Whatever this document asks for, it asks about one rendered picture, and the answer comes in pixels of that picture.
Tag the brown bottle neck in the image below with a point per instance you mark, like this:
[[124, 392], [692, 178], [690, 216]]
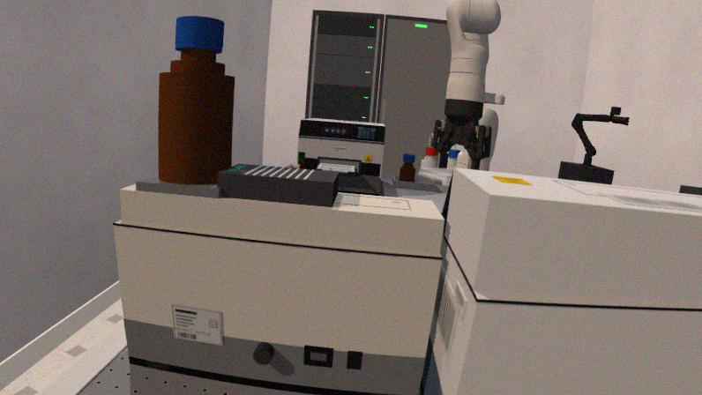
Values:
[[198, 54]]

